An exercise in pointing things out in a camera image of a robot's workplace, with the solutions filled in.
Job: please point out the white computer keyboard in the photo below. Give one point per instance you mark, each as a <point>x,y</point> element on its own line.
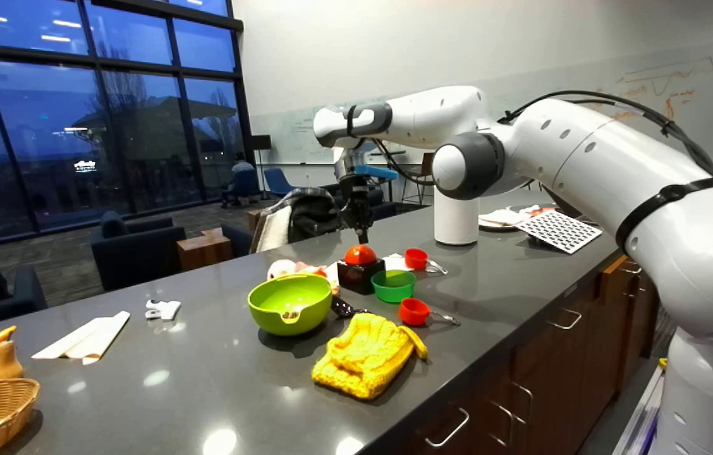
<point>559,232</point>

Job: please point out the small wooden side table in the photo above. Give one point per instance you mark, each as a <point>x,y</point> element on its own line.
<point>203,249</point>

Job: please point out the red measuring cup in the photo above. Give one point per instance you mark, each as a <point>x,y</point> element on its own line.
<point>416,259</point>
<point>414,312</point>

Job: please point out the dark navy armchair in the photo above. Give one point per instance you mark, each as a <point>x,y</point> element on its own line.
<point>132,253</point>

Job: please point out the large dark window frame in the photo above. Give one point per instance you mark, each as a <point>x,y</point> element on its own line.
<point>176,103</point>

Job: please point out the white folded paper strips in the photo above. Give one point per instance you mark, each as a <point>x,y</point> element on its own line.
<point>88,338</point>

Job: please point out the white paper napkin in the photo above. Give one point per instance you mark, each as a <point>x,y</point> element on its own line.
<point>394,262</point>

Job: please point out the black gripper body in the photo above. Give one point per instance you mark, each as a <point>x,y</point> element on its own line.
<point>357,201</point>

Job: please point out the small crumpled white wrapper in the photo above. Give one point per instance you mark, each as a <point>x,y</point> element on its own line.
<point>164,309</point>

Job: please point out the black backpack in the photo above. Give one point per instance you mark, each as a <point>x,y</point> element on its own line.
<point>309,219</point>

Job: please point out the wall whiteboard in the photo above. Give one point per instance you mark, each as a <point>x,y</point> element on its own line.
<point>290,139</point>

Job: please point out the lime green mixing bowl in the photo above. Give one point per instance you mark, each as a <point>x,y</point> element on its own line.
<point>290,304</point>

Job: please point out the seated person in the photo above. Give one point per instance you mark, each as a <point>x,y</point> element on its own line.
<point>243,178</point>

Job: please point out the white cylinder container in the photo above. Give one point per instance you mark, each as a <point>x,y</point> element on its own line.
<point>457,219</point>

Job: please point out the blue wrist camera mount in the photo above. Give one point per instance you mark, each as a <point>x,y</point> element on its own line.
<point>377,172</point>

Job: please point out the white and peach toy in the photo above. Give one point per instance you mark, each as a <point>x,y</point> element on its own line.
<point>281,269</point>

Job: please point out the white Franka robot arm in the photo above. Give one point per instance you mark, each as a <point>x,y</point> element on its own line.
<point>610,167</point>

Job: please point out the dark wooden counter cabinet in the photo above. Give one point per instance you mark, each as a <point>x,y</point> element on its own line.
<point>559,363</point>

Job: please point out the yellow knitted cloth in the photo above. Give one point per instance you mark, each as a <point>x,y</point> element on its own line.
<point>365,355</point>

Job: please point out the white paper stack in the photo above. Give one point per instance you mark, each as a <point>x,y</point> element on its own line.
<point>500,219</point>

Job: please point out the small green plastic bowl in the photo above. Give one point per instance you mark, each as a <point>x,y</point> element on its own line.
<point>394,286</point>

